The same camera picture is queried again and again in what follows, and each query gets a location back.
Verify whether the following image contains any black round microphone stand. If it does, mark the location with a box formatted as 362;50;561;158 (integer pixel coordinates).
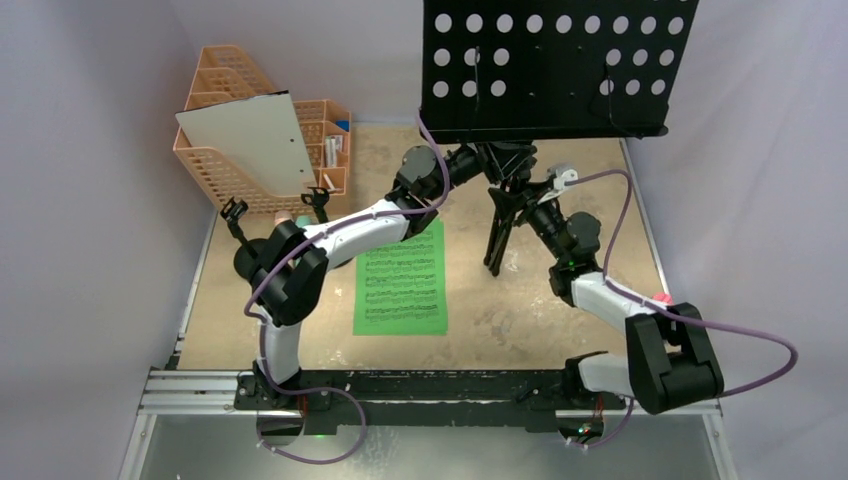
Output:
220;197;267;280

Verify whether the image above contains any mint green toy microphone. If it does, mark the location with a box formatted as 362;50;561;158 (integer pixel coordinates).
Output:
295;215;313;228

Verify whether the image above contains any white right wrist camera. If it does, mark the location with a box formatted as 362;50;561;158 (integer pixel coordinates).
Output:
538;164;579;204

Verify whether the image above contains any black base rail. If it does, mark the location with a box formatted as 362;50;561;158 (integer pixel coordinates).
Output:
234;369;626;437

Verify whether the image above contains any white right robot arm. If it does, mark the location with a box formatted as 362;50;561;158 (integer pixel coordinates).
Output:
489;183;725;414

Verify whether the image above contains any green sheet music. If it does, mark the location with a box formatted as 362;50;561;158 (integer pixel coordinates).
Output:
353;219;448;336

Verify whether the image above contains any peach plastic file organizer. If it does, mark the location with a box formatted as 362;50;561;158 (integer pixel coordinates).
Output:
173;45;353;215

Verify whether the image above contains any grey folder board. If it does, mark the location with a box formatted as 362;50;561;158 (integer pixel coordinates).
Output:
175;90;316;196

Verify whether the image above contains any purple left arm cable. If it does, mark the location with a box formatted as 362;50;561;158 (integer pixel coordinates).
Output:
243;113;453;392

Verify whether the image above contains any white marker tube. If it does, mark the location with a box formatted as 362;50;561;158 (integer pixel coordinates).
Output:
327;135;344;168

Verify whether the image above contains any black music stand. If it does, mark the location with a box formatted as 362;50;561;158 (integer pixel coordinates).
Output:
419;1;697;273

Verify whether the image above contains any pink round object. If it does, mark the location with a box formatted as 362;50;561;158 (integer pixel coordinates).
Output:
652;293;673;305

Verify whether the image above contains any pink toy microphone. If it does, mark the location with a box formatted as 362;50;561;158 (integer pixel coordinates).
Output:
274;210;292;224

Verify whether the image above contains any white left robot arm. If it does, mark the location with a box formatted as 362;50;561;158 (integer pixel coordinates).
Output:
244;146;484;409

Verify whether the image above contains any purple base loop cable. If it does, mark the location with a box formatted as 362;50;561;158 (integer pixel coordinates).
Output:
256;387;369;466

